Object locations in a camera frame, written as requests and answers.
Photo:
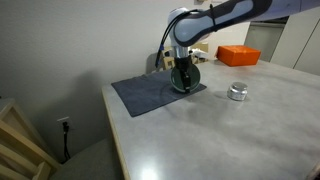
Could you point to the green bowl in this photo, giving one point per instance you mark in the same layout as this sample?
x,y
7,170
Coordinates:
x,y
176,78

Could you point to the dark blue cloth mat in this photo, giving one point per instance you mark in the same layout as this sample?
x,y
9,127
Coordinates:
x,y
148,92

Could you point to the white wall outlet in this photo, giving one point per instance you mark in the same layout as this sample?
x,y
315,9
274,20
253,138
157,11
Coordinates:
x,y
66,121

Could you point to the grey kitchen counter cabinet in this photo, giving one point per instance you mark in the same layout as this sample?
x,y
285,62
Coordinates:
x,y
264,37

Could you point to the orange box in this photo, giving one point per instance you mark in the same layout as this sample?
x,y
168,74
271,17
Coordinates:
x,y
237,55

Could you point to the silver tin lid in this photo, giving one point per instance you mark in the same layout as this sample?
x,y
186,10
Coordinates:
x,y
239,86

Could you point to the wooden chair front left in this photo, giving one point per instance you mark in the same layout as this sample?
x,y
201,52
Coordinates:
x,y
23,153

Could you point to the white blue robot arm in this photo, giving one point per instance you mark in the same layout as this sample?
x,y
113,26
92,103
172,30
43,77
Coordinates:
x,y
186,27

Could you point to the silver candle tin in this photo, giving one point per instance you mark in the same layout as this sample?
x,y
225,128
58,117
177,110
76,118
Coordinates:
x,y
237,95

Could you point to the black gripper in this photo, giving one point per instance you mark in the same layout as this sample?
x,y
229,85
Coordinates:
x,y
183,65

